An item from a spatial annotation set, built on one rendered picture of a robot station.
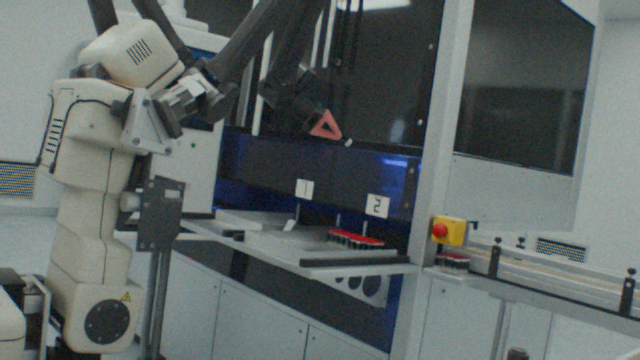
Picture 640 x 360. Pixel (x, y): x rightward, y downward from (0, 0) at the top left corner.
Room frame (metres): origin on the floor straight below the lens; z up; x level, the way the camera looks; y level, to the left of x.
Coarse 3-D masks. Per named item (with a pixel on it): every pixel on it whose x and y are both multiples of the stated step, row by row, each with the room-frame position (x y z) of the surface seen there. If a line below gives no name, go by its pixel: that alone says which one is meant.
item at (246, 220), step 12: (216, 216) 1.87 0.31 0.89; (228, 216) 1.81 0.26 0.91; (240, 216) 1.93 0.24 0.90; (252, 216) 1.97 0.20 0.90; (264, 216) 2.00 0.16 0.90; (276, 216) 2.04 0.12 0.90; (288, 216) 2.08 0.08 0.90; (240, 228) 1.76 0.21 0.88; (252, 228) 1.71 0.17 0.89; (264, 228) 1.68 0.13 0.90; (276, 228) 1.71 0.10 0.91; (300, 228) 1.78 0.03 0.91; (312, 228) 1.81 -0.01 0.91; (324, 228) 1.85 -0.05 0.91; (336, 228) 1.89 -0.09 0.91
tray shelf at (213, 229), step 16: (192, 224) 1.71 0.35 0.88; (208, 224) 1.75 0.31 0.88; (224, 224) 1.80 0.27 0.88; (224, 240) 1.57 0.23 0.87; (256, 256) 1.45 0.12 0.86; (272, 256) 1.41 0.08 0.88; (304, 272) 1.31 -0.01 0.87; (320, 272) 1.32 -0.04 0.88; (336, 272) 1.35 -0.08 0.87; (352, 272) 1.39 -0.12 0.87; (368, 272) 1.43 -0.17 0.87; (384, 272) 1.47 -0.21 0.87; (400, 272) 1.52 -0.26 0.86
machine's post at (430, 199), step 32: (448, 0) 1.59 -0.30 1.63; (448, 32) 1.57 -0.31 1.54; (448, 64) 1.56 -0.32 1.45; (448, 96) 1.56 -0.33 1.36; (448, 128) 1.57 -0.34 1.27; (448, 160) 1.59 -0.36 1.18; (416, 192) 1.60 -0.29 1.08; (416, 224) 1.58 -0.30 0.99; (416, 256) 1.57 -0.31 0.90; (416, 288) 1.56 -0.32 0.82; (416, 320) 1.57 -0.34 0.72; (416, 352) 1.59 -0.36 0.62
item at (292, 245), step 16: (256, 240) 1.50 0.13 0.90; (272, 240) 1.45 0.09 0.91; (288, 240) 1.64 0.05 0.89; (304, 240) 1.68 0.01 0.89; (320, 240) 1.72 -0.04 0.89; (288, 256) 1.39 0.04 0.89; (304, 256) 1.35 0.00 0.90; (320, 256) 1.38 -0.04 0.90; (336, 256) 1.41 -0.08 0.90; (352, 256) 1.45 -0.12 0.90; (368, 256) 1.49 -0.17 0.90
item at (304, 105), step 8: (296, 104) 1.48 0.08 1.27; (304, 104) 1.49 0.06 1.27; (312, 104) 1.50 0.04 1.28; (320, 104) 1.54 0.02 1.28; (296, 112) 1.49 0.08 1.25; (304, 112) 1.49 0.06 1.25; (312, 112) 1.48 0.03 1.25; (304, 120) 1.50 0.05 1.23; (312, 120) 1.51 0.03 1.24; (304, 128) 1.48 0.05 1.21
